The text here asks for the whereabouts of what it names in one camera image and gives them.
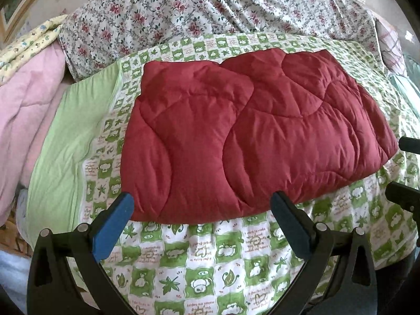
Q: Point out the pink quilt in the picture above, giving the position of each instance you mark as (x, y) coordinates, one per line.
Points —
(26, 105)

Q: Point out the yellow floral blanket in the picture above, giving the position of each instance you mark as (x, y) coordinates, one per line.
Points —
(29, 42)

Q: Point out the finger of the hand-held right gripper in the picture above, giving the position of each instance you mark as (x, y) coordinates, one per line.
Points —
(403, 195)
(410, 145)

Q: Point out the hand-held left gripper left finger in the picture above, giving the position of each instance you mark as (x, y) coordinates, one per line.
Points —
(113, 223)

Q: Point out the green checked bed sheet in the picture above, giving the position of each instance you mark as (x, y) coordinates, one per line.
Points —
(197, 269)

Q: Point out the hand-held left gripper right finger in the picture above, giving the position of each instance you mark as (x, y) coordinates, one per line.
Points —
(292, 229)

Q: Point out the teal cloth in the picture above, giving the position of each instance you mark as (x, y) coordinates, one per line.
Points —
(408, 85)

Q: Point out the orange cloth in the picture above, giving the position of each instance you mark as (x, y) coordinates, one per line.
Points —
(13, 239)

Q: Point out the red quilted blanket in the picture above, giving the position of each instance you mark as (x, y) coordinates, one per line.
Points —
(246, 131)

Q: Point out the pale blue cloth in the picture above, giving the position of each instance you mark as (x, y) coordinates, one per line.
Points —
(14, 275)

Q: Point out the gold framed wall picture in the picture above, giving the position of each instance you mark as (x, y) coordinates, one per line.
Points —
(26, 6)

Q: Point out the pink plaid pillow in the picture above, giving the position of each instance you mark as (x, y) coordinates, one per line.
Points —
(390, 49)

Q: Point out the rose floral quilt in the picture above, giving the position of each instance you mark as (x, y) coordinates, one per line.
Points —
(197, 6)

